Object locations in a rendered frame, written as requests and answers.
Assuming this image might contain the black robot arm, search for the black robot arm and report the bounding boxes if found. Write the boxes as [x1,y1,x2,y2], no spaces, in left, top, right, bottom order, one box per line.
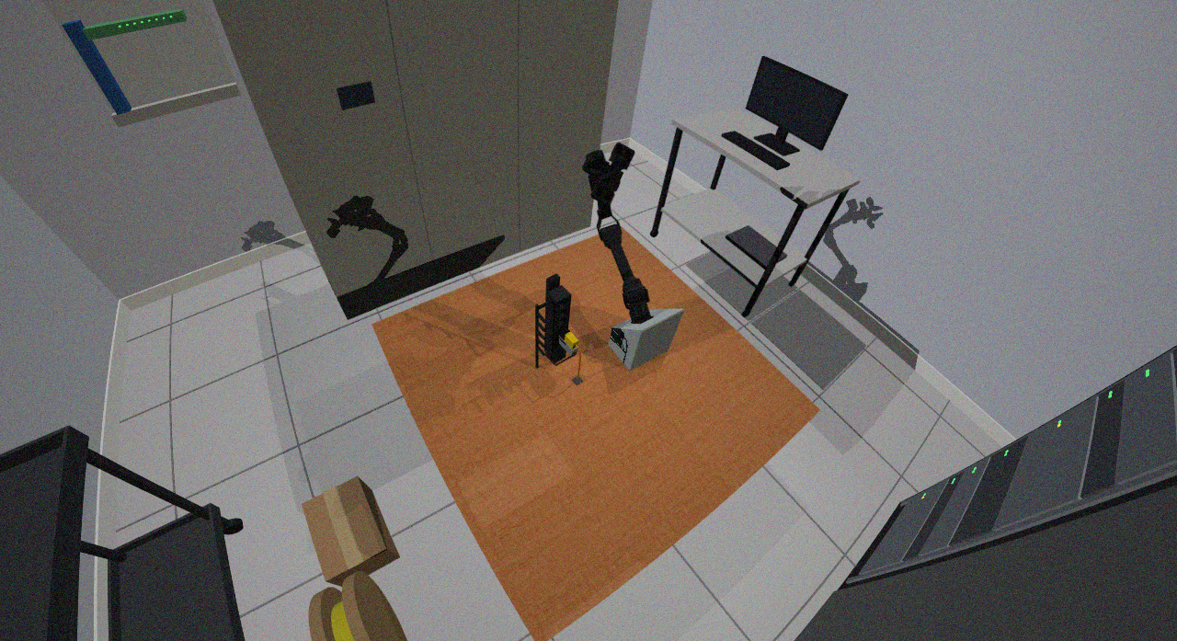
[581,151,654,323]

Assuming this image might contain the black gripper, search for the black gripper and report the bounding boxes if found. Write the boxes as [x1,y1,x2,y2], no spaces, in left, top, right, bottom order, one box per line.
[590,143,634,205]

